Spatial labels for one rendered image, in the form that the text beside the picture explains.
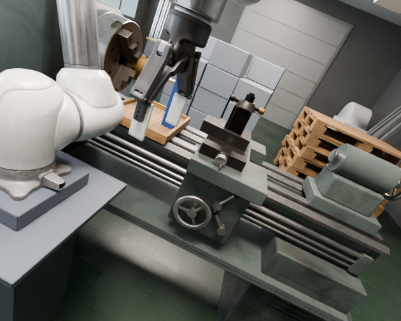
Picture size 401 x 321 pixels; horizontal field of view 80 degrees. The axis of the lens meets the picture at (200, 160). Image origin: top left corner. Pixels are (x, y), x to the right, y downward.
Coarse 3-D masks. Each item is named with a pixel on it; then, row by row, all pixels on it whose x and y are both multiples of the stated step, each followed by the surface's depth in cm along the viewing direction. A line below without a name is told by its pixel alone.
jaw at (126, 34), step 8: (120, 24) 95; (120, 32) 95; (128, 32) 95; (120, 40) 96; (128, 40) 95; (120, 48) 101; (128, 48) 98; (136, 48) 100; (128, 56) 102; (136, 56) 100
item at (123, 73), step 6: (120, 66) 105; (120, 72) 105; (126, 72) 105; (132, 72) 105; (114, 78) 105; (120, 78) 105; (126, 78) 105; (114, 84) 105; (120, 84) 105; (120, 90) 108
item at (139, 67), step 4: (140, 60) 102; (144, 60) 103; (132, 64) 104; (136, 64) 102; (140, 64) 102; (144, 64) 102; (132, 68) 105; (136, 68) 103; (140, 68) 103; (136, 72) 104; (140, 72) 104
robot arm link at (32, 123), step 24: (24, 72) 56; (0, 96) 51; (24, 96) 52; (48, 96) 55; (0, 120) 52; (24, 120) 53; (48, 120) 56; (72, 120) 63; (0, 144) 54; (24, 144) 55; (48, 144) 60; (24, 168) 59
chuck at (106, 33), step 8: (104, 16) 94; (112, 16) 96; (120, 16) 99; (104, 24) 92; (112, 24) 93; (128, 24) 98; (136, 24) 103; (104, 32) 92; (112, 32) 92; (136, 32) 106; (104, 40) 91; (112, 40) 93; (136, 40) 109; (104, 48) 92; (112, 48) 95; (104, 56) 93; (112, 56) 97; (120, 56) 112; (104, 64) 95; (112, 64) 100; (128, 64) 112; (112, 72) 102; (112, 80) 105
